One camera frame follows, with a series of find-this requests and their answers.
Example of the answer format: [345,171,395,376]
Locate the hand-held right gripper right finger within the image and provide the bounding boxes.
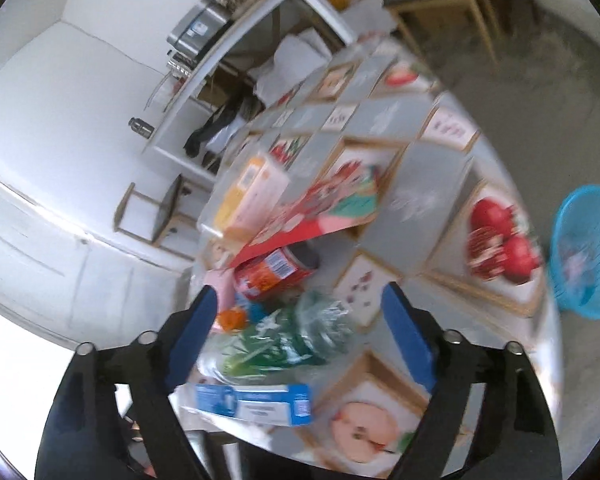
[380,281,563,480]

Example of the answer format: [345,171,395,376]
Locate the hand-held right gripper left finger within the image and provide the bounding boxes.
[34,284,221,480]

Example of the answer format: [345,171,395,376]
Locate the green clear plastic bag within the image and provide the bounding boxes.
[197,290,357,387]

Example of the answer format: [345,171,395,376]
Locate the red milk drink can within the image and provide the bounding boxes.
[234,246,322,304]

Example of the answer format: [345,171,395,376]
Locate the blue plastic basket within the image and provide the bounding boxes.
[550,185,600,320]

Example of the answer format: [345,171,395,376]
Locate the small orange wrapper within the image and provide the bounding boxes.
[215,307,249,334]

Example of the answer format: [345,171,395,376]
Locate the pink paper packet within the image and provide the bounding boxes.
[202,269,239,312]

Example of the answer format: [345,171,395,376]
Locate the blue white carton box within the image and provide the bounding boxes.
[195,382,314,427]

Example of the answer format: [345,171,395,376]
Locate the clear plastic container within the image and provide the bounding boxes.
[196,148,293,244]

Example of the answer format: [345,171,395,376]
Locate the wooden stool with dark seat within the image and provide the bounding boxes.
[114,175,197,249]

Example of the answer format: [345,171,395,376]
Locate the fruit print tablecloth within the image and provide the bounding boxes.
[180,35,566,466]

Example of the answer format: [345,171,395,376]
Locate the red printed paper wrapper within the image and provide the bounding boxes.
[227,165,384,271]

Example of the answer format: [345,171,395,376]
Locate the yellow white carton box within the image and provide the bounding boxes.
[214,152,290,241]

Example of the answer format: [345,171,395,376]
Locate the white panel door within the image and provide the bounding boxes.
[0,165,196,332]

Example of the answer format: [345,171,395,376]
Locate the black cloth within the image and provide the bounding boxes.
[184,95,261,159]

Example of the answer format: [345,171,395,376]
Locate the dark metal flask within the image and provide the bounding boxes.
[128,117,155,139]

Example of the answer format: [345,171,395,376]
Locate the white shelf unit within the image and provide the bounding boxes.
[142,0,357,187]

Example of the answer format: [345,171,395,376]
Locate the white plastic bags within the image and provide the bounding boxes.
[255,30,334,107]

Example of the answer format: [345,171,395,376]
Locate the silver kitchen appliance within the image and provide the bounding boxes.
[166,0,234,64]

